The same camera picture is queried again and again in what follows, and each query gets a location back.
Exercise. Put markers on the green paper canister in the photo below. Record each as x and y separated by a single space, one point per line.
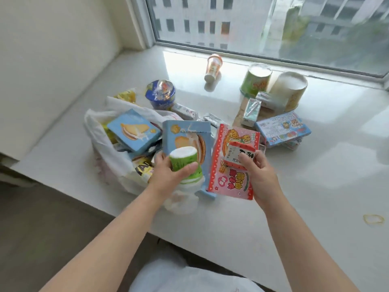
255 80

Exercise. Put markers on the small red white box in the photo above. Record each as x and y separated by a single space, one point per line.
235 152

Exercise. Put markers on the person's left forearm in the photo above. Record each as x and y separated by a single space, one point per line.
109 249

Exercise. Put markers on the white plastic bag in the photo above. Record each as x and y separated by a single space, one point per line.
103 152

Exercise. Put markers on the small green white carton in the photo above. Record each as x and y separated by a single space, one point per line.
251 112

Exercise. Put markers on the silver snack packet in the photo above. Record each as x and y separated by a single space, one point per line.
214 120

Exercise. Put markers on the person's left hand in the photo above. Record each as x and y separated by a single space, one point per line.
164 179

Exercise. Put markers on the person's right forearm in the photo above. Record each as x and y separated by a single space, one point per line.
301 246

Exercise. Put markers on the square blue biscuit box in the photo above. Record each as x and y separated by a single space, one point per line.
133 129

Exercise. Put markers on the blue instant noodle cup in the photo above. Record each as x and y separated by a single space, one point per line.
160 94

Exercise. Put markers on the pink red snack box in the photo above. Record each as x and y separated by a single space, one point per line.
226 185

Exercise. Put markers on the orange white drink cup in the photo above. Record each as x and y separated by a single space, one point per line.
213 68

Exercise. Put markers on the person's right hand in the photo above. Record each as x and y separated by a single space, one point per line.
263 182

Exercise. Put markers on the person's right thumb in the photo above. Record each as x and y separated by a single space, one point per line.
244 164

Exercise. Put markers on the person's white clothing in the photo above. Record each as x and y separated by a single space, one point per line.
188 279

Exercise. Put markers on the person's left thumb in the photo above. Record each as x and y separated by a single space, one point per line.
187 170

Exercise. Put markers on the white wrapped packet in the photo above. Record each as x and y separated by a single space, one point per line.
269 100

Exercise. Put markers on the yellow rubber band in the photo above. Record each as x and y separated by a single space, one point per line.
364 220

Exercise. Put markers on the green and white cup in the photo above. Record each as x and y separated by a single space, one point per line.
182 156

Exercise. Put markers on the light blue printed box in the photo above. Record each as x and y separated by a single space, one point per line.
282 129

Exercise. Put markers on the yellow black snack packet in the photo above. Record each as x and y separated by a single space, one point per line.
143 171

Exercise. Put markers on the yellow white paper bowl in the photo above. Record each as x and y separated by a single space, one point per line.
293 88

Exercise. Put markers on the window with grey frame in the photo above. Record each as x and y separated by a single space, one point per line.
243 24

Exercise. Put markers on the small pale box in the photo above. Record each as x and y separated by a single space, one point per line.
291 145

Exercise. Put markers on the tall blue biscuit box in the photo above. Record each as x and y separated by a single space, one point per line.
182 133

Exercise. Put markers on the silver wrapped bar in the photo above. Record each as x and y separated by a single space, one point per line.
184 111

